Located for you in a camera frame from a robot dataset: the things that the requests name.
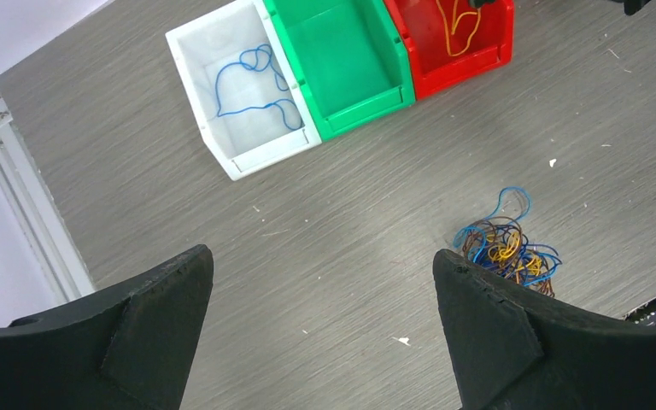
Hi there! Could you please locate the white plastic bin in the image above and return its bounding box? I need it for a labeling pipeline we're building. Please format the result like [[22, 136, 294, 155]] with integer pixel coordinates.
[[165, 1, 322, 181]]

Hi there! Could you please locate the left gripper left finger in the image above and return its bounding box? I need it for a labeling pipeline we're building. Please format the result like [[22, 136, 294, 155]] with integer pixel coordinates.
[[0, 244, 214, 409]]

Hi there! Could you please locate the red plastic bin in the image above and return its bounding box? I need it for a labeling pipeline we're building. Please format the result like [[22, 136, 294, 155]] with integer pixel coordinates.
[[384, 0, 515, 100]]

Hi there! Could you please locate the cable bundle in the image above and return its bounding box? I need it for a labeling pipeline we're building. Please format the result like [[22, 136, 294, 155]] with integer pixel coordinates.
[[452, 186, 564, 299]]

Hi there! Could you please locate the green plastic bin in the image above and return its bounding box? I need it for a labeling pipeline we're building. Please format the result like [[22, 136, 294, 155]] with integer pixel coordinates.
[[265, 0, 416, 141]]

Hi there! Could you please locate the aluminium corner post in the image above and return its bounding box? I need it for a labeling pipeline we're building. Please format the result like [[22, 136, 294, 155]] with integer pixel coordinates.
[[0, 91, 96, 303]]

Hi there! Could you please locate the yellow cable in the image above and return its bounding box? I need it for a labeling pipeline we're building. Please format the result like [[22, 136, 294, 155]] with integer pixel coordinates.
[[434, 0, 483, 58]]

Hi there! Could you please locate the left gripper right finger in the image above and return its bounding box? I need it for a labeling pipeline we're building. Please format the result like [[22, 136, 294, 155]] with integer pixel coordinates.
[[432, 249, 656, 409]]

